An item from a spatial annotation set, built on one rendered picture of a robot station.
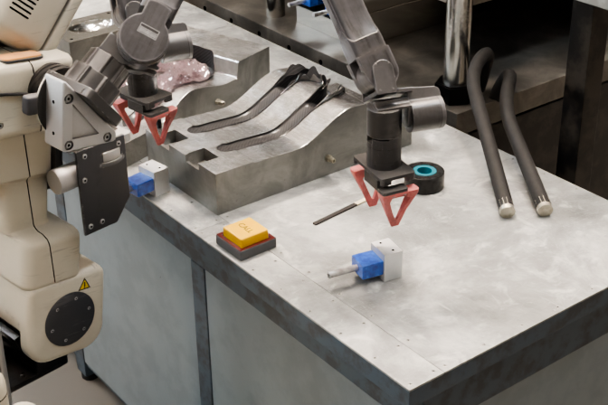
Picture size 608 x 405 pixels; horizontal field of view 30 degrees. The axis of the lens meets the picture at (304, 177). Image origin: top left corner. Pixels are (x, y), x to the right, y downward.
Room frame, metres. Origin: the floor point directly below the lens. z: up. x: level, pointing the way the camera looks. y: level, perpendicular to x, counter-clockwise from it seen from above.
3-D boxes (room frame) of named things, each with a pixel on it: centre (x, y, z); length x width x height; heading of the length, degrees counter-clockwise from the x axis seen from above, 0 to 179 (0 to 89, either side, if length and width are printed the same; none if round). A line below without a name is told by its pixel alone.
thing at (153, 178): (1.97, 0.33, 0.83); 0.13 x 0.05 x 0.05; 135
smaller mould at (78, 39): (2.78, 0.55, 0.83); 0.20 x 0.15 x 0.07; 127
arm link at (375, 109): (1.68, -0.14, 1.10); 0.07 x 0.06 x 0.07; 106
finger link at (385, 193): (1.66, -0.14, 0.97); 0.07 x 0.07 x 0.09; 24
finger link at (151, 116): (1.98, 0.29, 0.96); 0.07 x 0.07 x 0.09; 45
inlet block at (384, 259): (1.67, -0.10, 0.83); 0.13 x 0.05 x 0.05; 115
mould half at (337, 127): (2.15, 0.05, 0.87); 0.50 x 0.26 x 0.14; 127
